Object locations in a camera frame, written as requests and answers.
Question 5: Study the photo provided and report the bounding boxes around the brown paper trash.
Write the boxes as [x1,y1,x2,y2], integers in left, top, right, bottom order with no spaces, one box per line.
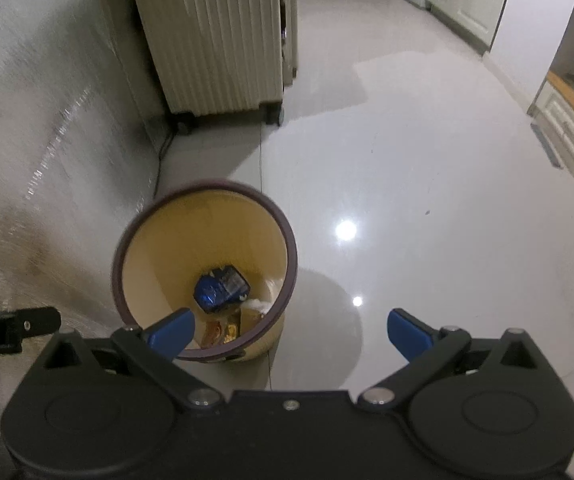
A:
[239,307,264,336]

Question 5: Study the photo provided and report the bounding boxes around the round beige trash bin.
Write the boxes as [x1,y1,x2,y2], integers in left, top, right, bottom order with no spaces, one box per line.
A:
[111,180,298,363]

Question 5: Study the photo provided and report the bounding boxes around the blue crumpled snack wrapper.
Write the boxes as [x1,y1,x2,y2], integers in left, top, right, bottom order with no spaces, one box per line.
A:
[194,264,250,314]

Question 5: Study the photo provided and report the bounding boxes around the white crumpled tissue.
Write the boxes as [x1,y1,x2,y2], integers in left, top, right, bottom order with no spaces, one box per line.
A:
[240,298,273,316]

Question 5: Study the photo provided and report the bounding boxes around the cream ribbed suitcase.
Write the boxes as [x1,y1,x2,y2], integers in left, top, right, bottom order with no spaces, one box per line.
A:
[135,0,298,126]

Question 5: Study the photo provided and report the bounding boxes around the black power cable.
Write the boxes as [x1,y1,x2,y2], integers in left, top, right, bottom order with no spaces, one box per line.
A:
[152,129,179,200]

